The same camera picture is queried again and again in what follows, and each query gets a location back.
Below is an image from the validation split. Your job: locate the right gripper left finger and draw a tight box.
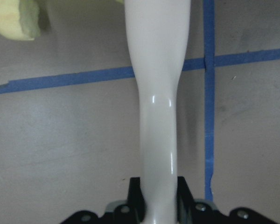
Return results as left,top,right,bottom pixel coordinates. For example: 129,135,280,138
127,177,146,222

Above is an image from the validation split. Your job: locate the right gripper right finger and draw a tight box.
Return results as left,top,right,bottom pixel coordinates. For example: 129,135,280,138
177,176,195,224

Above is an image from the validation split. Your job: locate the beige hand brush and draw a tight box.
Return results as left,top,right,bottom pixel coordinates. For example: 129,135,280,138
124,0,191,224

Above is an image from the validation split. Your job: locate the pale melon slice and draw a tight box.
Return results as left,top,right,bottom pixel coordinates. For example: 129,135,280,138
0,0,41,41

